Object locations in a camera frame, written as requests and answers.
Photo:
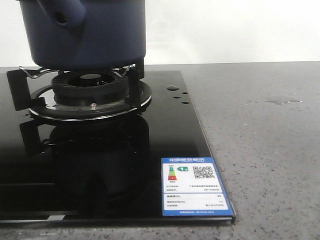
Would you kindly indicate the blue energy label sticker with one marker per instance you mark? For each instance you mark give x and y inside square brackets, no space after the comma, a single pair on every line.
[192,187]

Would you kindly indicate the black gas burner head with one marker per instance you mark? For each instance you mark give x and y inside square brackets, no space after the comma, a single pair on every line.
[84,88]

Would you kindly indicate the dark blue cooking pot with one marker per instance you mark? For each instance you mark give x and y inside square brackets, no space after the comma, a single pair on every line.
[85,34]

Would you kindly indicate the black glass gas stove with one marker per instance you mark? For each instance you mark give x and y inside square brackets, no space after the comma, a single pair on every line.
[103,172]

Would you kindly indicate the black metal pot support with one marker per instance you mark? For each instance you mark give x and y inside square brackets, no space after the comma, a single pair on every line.
[42,104]

